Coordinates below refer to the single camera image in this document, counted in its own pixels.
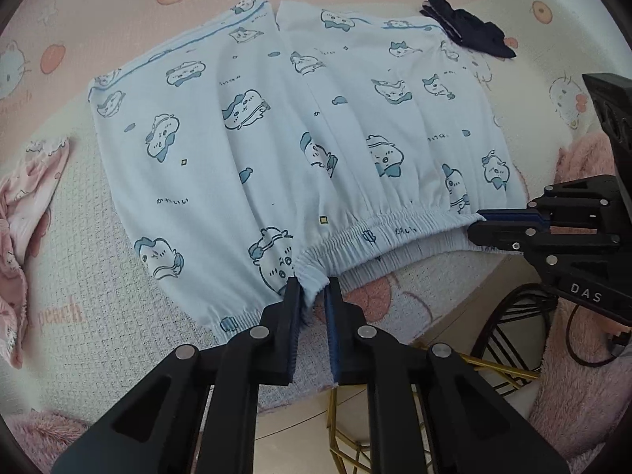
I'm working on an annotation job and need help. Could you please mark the black wire frame stool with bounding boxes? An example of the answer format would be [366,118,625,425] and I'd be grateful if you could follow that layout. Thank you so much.
[469,284,561,396]

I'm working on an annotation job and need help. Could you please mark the white blue cartoon print pants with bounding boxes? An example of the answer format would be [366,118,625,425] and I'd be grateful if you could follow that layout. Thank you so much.
[88,0,527,344]

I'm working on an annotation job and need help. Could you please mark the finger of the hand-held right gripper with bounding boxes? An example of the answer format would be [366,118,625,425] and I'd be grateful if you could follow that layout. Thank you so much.
[467,221,622,268]
[477,176,624,230]

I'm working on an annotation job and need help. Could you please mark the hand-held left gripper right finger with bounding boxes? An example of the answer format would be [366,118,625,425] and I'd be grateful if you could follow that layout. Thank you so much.
[323,276,578,474]

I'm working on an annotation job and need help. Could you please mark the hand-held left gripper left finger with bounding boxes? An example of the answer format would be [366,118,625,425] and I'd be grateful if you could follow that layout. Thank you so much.
[52,276,303,474]

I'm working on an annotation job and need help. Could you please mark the pink cat print blanket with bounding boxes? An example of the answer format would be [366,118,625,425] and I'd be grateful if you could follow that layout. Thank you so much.
[0,0,632,435]

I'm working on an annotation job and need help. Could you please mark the gold wire frame stool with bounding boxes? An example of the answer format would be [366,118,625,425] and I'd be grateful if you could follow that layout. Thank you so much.
[328,340,541,474]

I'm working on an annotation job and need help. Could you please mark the pink printed garment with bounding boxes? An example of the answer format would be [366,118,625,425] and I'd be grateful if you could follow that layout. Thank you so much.
[0,137,71,369]

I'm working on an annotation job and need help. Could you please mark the dark navy cloth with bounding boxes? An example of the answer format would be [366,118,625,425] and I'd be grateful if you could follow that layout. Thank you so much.
[419,0,517,59]

